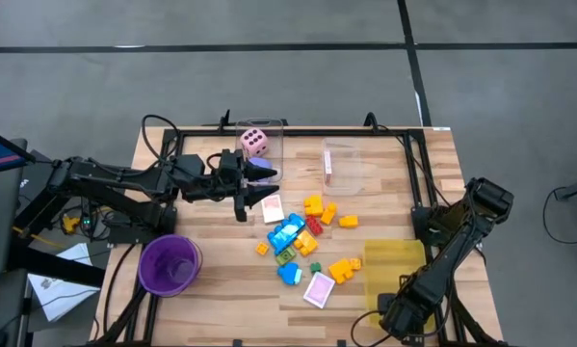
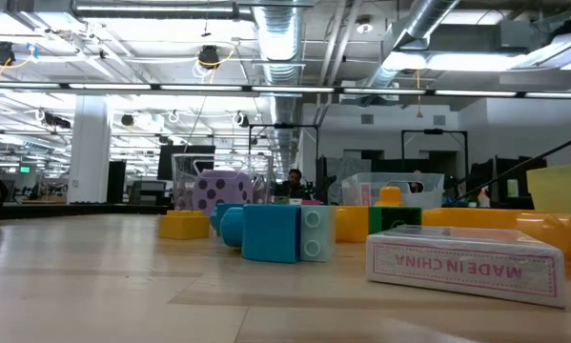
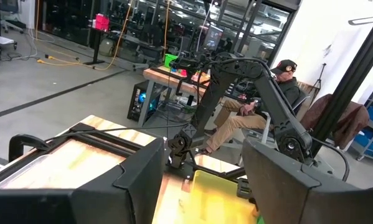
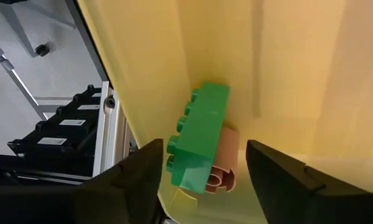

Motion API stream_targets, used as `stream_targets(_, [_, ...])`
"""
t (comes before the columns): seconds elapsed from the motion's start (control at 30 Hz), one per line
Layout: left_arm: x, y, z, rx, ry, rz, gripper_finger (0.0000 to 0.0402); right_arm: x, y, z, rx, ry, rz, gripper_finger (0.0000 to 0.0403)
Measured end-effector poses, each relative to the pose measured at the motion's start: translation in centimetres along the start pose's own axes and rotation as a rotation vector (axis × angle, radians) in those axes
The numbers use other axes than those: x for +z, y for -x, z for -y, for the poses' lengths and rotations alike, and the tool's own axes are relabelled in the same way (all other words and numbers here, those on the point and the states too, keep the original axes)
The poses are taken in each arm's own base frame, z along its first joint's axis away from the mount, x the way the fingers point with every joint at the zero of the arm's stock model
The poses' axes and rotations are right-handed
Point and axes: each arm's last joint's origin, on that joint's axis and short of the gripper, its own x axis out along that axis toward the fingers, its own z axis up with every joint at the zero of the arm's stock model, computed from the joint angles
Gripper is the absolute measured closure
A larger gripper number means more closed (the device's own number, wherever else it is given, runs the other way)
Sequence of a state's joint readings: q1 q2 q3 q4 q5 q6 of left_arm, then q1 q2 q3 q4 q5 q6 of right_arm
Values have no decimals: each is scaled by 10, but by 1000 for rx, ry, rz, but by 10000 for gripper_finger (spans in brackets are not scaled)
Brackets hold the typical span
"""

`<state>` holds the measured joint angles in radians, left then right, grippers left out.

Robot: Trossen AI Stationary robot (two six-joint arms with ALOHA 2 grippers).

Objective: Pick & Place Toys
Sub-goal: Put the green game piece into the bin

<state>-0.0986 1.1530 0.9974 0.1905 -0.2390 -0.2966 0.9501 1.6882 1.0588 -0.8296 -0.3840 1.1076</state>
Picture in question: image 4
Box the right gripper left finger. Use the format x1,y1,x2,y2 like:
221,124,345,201
0,138,164,224

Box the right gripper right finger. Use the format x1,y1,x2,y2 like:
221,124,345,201
246,139,373,224

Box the brown round toy piece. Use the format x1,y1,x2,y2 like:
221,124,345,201
204,126,239,194

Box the long green toy brick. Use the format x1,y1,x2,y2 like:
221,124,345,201
166,82,231,194

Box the black boxes white labels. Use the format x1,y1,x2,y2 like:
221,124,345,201
7,83,103,177

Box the silver aluminium extrusion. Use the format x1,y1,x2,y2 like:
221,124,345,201
92,80,136,179

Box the yellow translucent plastic bin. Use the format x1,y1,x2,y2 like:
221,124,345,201
77,0,373,224

